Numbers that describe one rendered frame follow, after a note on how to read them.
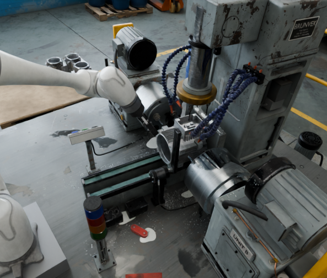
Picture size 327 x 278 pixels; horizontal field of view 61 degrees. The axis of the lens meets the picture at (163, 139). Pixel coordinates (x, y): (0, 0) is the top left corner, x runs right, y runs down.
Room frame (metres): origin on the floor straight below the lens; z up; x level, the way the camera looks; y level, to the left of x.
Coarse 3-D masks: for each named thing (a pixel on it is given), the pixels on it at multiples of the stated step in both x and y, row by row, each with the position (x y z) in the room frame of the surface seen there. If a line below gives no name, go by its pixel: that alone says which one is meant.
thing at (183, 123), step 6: (192, 114) 1.12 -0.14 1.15; (180, 120) 1.09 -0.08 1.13; (186, 120) 1.11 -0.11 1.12; (192, 120) 1.11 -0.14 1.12; (198, 120) 1.10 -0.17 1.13; (174, 126) 1.07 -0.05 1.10; (180, 126) 1.03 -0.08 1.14; (186, 126) 1.04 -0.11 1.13; (192, 126) 1.05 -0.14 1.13; (186, 132) 1.00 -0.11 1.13; (204, 132) 1.05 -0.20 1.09; (186, 138) 1.00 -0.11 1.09
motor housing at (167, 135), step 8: (160, 136) 1.07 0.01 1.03; (168, 136) 0.99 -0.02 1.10; (160, 144) 1.06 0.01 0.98; (168, 144) 0.96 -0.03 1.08; (184, 144) 0.98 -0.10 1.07; (192, 144) 0.99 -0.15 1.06; (160, 152) 1.03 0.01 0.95; (168, 152) 1.04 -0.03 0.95; (192, 152) 0.97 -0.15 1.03; (200, 152) 1.00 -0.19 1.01; (168, 160) 0.99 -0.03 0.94; (184, 160) 0.95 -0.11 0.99
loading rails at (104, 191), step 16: (144, 160) 1.00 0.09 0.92; (160, 160) 1.02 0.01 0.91; (96, 176) 0.88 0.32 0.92; (112, 176) 0.89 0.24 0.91; (128, 176) 0.93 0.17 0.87; (144, 176) 0.89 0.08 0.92; (176, 176) 0.96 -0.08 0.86; (96, 192) 0.78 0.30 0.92; (112, 192) 0.78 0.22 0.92; (128, 192) 0.82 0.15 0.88; (144, 192) 0.86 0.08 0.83
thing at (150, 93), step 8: (144, 88) 1.32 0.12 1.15; (152, 88) 1.31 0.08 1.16; (160, 88) 1.32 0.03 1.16; (144, 96) 1.27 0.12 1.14; (152, 96) 1.25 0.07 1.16; (160, 96) 1.24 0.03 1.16; (144, 104) 1.22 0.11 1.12; (152, 104) 1.20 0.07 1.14; (160, 104) 1.22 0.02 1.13; (168, 104) 1.24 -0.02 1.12; (176, 104) 1.27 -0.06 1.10; (144, 112) 1.18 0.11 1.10; (152, 112) 1.19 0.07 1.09; (160, 112) 1.22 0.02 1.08; (168, 112) 1.24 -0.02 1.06; (176, 112) 1.27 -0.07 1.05; (152, 120) 1.19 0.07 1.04; (160, 120) 1.22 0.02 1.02; (168, 120) 1.24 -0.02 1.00; (144, 128) 1.18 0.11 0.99; (160, 128) 1.22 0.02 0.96
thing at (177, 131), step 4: (176, 132) 0.86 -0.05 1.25; (180, 132) 0.86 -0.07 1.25; (176, 136) 0.85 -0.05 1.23; (180, 136) 0.86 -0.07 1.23; (176, 140) 0.85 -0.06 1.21; (176, 144) 0.85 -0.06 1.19; (176, 148) 0.85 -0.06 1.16; (172, 152) 0.87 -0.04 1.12; (176, 152) 0.85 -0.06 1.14; (172, 156) 0.87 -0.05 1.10; (176, 156) 0.85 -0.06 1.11; (172, 160) 0.87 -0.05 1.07; (176, 160) 0.86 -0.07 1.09; (172, 164) 0.86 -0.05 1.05; (176, 164) 0.86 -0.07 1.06; (172, 168) 0.86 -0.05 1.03; (176, 168) 0.86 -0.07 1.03; (172, 172) 0.86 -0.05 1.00
